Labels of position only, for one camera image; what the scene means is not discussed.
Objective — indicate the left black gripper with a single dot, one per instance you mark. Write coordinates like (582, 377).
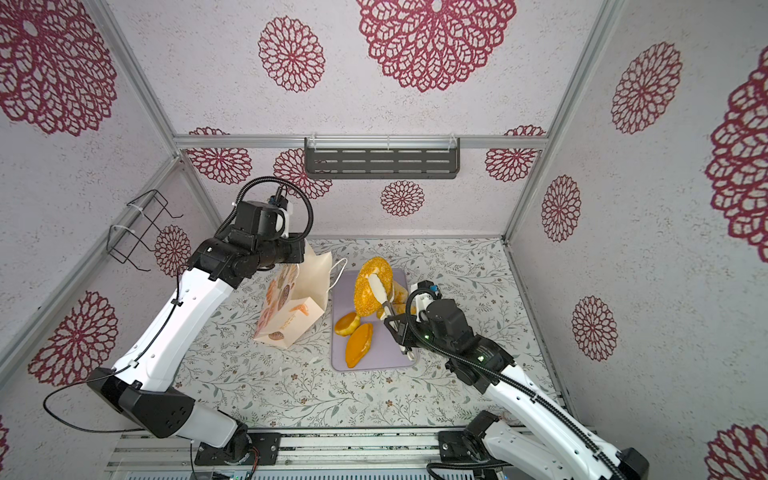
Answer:
(297, 243)

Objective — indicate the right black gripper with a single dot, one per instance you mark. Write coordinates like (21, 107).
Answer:
(406, 332)

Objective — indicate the printed paper bag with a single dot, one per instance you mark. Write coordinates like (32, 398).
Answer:
(297, 298)

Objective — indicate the metal tongs with white tips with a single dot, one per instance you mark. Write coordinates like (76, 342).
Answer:
(397, 329)

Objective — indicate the large sesame bread loaf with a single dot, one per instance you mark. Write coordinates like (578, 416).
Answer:
(364, 302)

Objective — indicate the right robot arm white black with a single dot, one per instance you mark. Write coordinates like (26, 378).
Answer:
(559, 447)

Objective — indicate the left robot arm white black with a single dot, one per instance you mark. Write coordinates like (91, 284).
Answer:
(140, 384)

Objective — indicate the oval golden bread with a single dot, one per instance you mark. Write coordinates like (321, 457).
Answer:
(400, 311)

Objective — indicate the orange elongated bread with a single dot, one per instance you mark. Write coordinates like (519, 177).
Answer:
(359, 344)

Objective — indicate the flaky yellow pastry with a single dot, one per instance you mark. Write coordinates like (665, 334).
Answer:
(399, 293)

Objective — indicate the lavender tray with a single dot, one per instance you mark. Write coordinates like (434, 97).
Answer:
(384, 352)

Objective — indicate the small yellow croissant piece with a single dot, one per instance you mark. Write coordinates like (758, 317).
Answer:
(347, 324)

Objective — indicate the floral table mat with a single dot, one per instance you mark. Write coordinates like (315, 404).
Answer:
(298, 387)

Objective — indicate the grey wall shelf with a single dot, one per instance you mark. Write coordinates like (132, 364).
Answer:
(386, 159)

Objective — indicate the black wire wall rack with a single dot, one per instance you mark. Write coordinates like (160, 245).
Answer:
(148, 207)

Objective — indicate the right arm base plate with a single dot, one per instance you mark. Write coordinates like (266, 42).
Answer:
(466, 445)

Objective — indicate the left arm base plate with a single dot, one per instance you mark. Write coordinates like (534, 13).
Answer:
(253, 448)

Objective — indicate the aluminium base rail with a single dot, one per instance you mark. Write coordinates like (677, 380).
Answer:
(324, 448)

